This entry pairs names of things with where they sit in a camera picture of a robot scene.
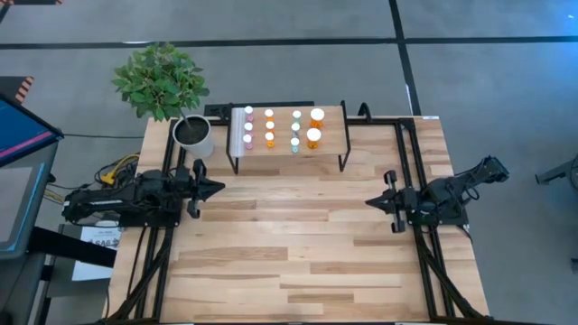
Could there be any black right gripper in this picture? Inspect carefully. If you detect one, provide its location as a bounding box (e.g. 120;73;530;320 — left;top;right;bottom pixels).
365;170;424;234

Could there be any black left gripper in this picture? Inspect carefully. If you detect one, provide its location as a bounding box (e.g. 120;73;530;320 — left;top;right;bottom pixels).
178;159;226;218

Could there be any white round plant pot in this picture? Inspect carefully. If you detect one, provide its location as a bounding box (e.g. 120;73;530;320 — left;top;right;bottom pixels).
172;114;216;160

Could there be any white ribbed plastic panel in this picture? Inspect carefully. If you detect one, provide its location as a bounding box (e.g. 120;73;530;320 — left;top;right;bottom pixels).
229;107;247;159

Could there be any black aluminium crossbar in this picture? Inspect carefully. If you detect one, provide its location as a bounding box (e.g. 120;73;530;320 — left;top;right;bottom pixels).
203;101;316;119

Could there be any green leafy plant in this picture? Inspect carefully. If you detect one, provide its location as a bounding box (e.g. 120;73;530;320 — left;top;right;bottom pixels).
111;42;211;123

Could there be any white paper sheet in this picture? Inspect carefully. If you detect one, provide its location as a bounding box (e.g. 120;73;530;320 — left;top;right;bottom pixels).
70;220;123;282

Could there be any grey metal furniture leg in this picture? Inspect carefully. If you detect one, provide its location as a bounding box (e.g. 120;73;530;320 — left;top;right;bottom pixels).
535;155;578;186

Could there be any blue screen monitor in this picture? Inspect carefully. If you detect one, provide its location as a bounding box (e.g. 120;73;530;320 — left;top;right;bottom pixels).
0;94;64;168

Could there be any black orange striped panel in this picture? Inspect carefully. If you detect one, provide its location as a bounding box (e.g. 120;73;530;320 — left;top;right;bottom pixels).
0;75;35;105

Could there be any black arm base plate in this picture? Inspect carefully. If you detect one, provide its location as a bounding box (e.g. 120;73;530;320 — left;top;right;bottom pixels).
117;205;182;228
403;189;471;227

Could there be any wooden shelf with black frame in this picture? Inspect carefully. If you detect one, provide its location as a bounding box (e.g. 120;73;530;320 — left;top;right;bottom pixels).
224;101;353;177

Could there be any black aluminium table frame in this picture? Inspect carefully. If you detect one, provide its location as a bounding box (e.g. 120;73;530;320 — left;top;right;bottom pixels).
97;117;189;325
345;115;493;324

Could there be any yellow cable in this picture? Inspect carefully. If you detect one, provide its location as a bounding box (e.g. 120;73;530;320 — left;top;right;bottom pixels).
99;153;141;186

